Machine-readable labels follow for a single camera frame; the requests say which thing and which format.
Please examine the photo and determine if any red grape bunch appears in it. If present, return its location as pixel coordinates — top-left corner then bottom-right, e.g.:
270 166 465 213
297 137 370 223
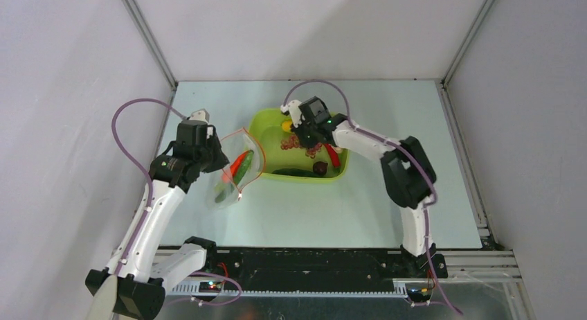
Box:
280 135 323 159

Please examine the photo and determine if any red chili pepper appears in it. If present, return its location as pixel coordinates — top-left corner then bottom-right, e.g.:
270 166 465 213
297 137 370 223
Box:
323 143 341 170

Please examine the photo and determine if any orange carrot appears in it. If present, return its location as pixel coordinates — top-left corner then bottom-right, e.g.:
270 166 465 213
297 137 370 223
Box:
222 150 250 183

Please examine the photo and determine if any clear zip bag orange zipper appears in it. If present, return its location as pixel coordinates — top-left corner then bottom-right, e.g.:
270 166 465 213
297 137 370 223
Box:
206 128 266 210

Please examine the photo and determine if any long green cucumber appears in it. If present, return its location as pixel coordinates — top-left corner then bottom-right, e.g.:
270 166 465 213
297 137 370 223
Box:
214 150 255 203

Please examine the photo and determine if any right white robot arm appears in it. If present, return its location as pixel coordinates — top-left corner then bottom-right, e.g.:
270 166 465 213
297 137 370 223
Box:
280 97 437 277

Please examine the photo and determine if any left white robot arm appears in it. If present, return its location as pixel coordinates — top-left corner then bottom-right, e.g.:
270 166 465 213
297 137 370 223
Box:
85 120 228 319

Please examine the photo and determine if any yellow corn cob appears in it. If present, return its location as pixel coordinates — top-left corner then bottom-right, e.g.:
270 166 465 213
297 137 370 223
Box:
281 120 294 134

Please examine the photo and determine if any dark red small fruit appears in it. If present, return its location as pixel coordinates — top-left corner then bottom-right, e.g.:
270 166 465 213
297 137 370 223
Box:
312 161 328 176

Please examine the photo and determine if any short dark green cucumber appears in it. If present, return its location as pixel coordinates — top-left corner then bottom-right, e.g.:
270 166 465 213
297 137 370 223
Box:
272 168 322 178

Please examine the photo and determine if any lime green plastic basin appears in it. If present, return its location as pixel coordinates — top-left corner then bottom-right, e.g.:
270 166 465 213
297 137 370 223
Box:
248 108 349 184

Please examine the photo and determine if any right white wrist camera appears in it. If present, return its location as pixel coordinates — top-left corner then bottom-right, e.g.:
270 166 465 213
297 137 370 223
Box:
280 100 302 127

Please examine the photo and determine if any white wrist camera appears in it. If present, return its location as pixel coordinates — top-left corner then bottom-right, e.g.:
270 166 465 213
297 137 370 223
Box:
188 109 213 139
280 100 302 127

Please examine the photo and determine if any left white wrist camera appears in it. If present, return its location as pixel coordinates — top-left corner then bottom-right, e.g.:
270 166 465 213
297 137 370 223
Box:
188 109 213 139

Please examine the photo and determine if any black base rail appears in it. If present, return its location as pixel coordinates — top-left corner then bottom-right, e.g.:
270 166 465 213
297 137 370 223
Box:
174 247 448 292

